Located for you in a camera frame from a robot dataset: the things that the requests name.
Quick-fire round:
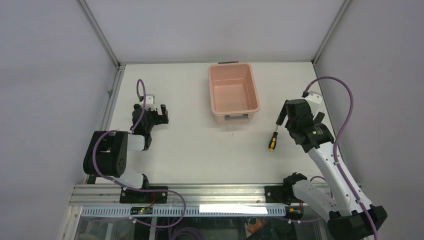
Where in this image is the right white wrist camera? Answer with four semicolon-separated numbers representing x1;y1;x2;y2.
304;91;323;117

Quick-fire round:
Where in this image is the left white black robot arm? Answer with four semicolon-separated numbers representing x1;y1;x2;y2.
82;104;169;191

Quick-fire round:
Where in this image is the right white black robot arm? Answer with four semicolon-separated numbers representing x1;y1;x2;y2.
278;99;388;240

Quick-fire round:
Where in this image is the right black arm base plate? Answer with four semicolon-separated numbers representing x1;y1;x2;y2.
264;185;301;205

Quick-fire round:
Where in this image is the yellow black screwdriver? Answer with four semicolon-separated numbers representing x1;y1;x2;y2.
268;125;279;152

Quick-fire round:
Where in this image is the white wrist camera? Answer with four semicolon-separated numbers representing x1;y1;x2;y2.
304;91;323;117
142;94;157;111

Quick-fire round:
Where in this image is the white slotted cable duct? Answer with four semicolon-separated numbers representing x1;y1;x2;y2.
81;204;286;218

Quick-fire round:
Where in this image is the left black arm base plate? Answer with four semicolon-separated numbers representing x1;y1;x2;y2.
119;185;168;204

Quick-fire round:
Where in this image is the pink plastic bin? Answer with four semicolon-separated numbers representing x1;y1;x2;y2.
207;62;261;125

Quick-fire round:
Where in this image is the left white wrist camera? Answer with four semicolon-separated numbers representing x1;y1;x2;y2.
142;94;157;111

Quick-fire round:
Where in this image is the aluminium frame rail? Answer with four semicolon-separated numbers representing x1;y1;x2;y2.
69;183;282;207

